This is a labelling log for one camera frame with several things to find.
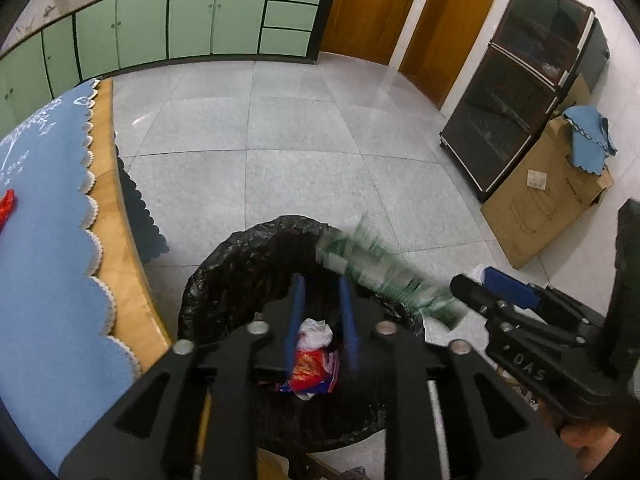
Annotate blue cloth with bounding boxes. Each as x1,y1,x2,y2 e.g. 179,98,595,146
562,105,619,177

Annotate green wrapper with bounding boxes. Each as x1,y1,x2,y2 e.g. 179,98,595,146
316,215,469,332

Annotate green lower kitchen cabinets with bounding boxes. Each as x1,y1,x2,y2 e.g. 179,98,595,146
0,0,341,137

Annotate cardboard box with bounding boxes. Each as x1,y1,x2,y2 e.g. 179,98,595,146
480,72,615,270

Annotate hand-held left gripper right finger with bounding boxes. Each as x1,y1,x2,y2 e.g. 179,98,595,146
339,276,583,480

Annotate wooden table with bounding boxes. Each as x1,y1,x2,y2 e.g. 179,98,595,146
80,77,174,377

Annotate blue printed table mat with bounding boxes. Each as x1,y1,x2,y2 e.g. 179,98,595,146
0,77,142,463

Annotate person's right hand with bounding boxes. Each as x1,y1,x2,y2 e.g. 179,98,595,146
560,416,627,476

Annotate red foil packet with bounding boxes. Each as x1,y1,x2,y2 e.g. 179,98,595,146
0,189,19,234

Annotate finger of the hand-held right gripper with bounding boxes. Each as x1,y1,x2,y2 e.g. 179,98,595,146
449,274,604,350
483,266,607,334

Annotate black glass cabinet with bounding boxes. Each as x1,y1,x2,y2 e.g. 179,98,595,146
439,0,611,204

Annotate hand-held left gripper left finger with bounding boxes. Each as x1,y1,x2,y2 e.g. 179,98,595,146
60,274,307,480

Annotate wooden door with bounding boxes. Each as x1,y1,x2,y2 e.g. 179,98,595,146
319,0,431,66
399,0,511,109

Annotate blue snack packet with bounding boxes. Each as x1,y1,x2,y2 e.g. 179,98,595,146
277,349,342,402

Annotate trash bin with black bag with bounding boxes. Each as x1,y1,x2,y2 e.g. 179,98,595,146
177,215,427,453

